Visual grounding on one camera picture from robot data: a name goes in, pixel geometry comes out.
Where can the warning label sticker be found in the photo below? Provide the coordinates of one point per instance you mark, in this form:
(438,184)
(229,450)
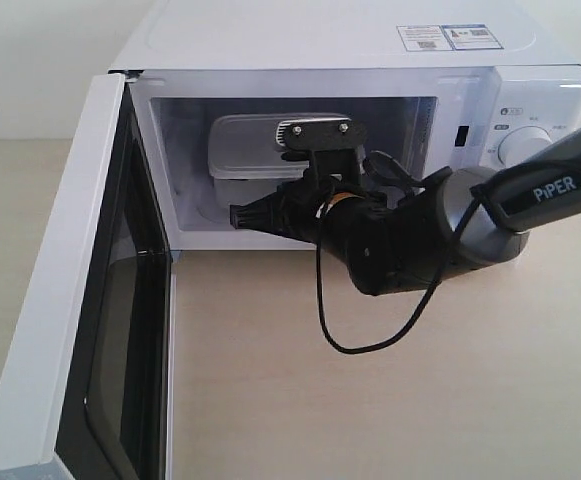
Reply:
(454,37)

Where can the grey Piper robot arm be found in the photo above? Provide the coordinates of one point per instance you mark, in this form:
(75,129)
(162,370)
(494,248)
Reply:
(460,220)

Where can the upper white control knob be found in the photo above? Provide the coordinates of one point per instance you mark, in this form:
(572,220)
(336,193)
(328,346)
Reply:
(522,144)

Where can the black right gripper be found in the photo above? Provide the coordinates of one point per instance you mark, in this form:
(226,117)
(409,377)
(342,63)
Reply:
(355,228)

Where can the white plastic lidded container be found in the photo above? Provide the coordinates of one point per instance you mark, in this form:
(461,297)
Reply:
(245,160)

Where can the white Midea microwave oven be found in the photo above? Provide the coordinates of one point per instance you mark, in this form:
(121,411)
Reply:
(202,60)

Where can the white microwave door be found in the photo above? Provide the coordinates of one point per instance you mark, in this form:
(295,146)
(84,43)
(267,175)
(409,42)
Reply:
(86,385)

